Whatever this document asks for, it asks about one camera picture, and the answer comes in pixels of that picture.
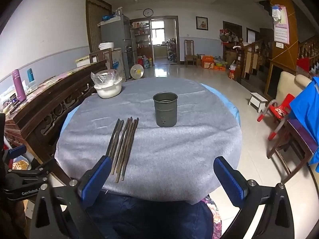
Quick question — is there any dark chopstick three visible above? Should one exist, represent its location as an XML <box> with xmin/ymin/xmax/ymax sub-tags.
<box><xmin>111</xmin><ymin>118</ymin><xmax>131</xmax><ymax>175</ymax></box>

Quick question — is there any dark chopstick six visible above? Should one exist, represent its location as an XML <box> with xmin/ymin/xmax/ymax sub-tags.
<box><xmin>121</xmin><ymin>118</ymin><xmax>139</xmax><ymax>181</ymax></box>

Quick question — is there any red plastic child chair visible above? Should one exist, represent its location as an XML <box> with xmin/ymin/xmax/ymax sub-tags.
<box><xmin>257</xmin><ymin>93</ymin><xmax>295</xmax><ymax>141</ymax></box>

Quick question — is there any small white stool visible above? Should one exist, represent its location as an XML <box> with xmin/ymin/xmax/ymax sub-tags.
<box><xmin>248</xmin><ymin>92</ymin><xmax>268</xmax><ymax>113</ymax></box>

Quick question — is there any purple thermos bottle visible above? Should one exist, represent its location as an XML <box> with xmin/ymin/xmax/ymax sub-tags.
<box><xmin>12</xmin><ymin>69</ymin><xmax>27</xmax><ymax>102</ymax></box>

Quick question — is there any grey felt table cloth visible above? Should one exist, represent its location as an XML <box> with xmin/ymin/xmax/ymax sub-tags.
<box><xmin>55</xmin><ymin>78</ymin><xmax>242</xmax><ymax>204</ymax></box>

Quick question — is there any white plastic bowl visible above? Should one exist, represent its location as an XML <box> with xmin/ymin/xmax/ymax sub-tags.
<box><xmin>94</xmin><ymin>77</ymin><xmax>122</xmax><ymax>99</ymax></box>

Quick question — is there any blue jacket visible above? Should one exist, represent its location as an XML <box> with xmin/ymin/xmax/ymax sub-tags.
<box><xmin>289</xmin><ymin>76</ymin><xmax>319</xmax><ymax>173</ymax></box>

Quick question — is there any teal thermos bottle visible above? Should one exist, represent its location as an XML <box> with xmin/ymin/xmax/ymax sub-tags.
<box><xmin>27</xmin><ymin>68</ymin><xmax>35</xmax><ymax>83</ymax></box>

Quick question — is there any clear plastic bag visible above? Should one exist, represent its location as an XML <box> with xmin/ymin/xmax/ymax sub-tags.
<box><xmin>91</xmin><ymin>69</ymin><xmax>118</xmax><ymax>87</ymax></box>

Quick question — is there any grey metal utensil holder cup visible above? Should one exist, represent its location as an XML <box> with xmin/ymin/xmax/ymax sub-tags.
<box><xmin>153</xmin><ymin>92</ymin><xmax>178</xmax><ymax>127</ymax></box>

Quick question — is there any beige sofa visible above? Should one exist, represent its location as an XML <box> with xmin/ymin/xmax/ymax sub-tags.
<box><xmin>275</xmin><ymin>71</ymin><xmax>311</xmax><ymax>104</ymax></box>

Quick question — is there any white round electric fan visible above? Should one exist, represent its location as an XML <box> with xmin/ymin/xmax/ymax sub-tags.
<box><xmin>130</xmin><ymin>64</ymin><xmax>144</xmax><ymax>80</ymax></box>

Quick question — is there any white chest freezer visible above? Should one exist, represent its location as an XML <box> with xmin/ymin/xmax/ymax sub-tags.
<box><xmin>101</xmin><ymin>48</ymin><xmax>126</xmax><ymax>82</ymax></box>

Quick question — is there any orange cardboard box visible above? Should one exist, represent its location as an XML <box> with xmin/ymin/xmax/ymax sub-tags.
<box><xmin>201</xmin><ymin>56</ymin><xmax>215</xmax><ymax>69</ymax></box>

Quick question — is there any wooden stair railing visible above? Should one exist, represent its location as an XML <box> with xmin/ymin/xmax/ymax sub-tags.
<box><xmin>232</xmin><ymin>37</ymin><xmax>272</xmax><ymax>83</ymax></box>

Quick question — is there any white rice cooker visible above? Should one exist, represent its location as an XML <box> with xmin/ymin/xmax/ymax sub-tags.
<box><xmin>98</xmin><ymin>42</ymin><xmax>114</xmax><ymax>50</ymax></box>

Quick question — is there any wooden chair by doorway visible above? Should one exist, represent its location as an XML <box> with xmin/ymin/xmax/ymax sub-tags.
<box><xmin>184</xmin><ymin>39</ymin><xmax>198</xmax><ymax>66</ymax></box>

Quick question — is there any grey refrigerator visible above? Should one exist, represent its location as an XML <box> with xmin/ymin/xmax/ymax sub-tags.
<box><xmin>98</xmin><ymin>14</ymin><xmax>136</xmax><ymax>79</ymax></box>

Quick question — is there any wall calendar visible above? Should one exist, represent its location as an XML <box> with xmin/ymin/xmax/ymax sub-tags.
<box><xmin>272</xmin><ymin>5</ymin><xmax>290</xmax><ymax>45</ymax></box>

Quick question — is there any framed wall picture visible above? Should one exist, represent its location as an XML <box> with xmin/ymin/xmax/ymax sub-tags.
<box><xmin>196</xmin><ymin>16</ymin><xmax>208</xmax><ymax>31</ymax></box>

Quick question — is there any round wall clock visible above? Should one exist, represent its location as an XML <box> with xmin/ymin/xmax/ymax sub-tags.
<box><xmin>143</xmin><ymin>8</ymin><xmax>154</xmax><ymax>17</ymax></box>

